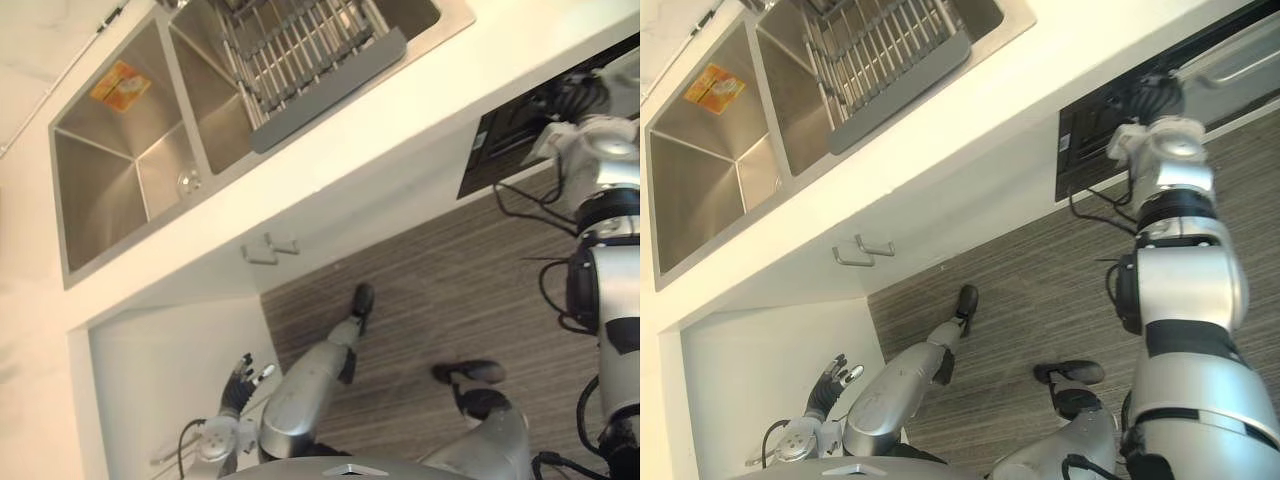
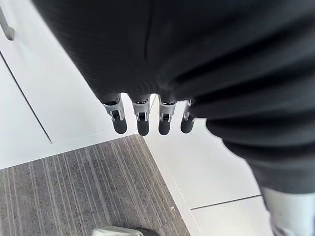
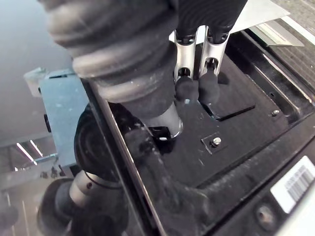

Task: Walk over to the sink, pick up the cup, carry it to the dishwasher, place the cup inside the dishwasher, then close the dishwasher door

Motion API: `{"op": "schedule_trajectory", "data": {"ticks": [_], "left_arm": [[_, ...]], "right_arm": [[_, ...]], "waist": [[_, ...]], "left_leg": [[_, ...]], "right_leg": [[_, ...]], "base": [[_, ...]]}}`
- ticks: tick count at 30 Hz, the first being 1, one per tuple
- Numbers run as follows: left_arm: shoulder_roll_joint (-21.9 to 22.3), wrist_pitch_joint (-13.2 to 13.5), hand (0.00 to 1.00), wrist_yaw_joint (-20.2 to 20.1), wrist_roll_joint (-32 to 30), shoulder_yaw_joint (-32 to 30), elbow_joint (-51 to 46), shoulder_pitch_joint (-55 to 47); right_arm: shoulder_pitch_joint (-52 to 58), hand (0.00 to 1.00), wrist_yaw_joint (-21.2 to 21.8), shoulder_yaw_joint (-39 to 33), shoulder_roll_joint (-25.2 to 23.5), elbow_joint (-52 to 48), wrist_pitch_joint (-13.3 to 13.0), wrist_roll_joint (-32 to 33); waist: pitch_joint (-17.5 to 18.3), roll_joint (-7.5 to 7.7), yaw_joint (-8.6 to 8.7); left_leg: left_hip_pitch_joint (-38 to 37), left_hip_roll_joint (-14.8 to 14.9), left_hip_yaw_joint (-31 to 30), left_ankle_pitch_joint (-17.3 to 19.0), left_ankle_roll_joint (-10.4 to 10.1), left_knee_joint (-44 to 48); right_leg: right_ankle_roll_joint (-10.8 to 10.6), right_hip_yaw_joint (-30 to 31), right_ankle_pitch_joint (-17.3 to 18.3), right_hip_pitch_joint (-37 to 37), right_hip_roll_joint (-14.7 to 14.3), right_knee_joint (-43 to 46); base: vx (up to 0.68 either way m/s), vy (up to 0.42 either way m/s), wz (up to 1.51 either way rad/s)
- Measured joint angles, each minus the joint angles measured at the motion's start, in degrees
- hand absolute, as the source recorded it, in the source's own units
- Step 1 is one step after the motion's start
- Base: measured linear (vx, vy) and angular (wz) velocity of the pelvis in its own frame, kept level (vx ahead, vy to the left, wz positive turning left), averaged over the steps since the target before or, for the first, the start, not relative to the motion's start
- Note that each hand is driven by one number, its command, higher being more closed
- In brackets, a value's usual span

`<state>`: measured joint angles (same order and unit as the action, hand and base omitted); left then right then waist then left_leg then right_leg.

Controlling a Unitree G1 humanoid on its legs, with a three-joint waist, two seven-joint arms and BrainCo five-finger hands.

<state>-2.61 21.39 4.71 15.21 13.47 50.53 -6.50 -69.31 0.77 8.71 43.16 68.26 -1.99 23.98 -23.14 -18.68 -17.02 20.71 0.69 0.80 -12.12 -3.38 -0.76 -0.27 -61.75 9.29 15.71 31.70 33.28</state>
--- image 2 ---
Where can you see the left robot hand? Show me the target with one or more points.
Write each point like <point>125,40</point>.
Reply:
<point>187,56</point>

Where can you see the white cabinet panel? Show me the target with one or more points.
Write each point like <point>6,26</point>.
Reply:
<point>197,157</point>

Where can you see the white cabinet drawer front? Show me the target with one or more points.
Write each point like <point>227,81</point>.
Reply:
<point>236,217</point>

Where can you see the white cabinet door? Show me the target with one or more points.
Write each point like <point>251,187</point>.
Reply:
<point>17,118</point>
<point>53,81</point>

